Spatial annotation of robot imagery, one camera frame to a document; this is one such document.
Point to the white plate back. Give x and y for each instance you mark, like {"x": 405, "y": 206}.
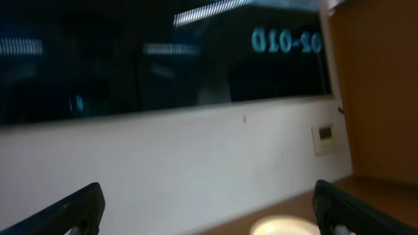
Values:
{"x": 284, "y": 225}

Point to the white wall switch panel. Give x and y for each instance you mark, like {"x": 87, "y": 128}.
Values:
{"x": 323, "y": 139}

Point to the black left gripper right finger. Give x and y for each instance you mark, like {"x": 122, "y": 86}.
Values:
{"x": 338, "y": 212}

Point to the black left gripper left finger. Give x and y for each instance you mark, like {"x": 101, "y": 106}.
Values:
{"x": 78, "y": 213}

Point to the dark glass window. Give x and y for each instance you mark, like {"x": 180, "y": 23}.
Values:
{"x": 72, "y": 59}

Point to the wooden cabinet side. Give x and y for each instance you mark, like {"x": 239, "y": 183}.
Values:
{"x": 375, "y": 44}

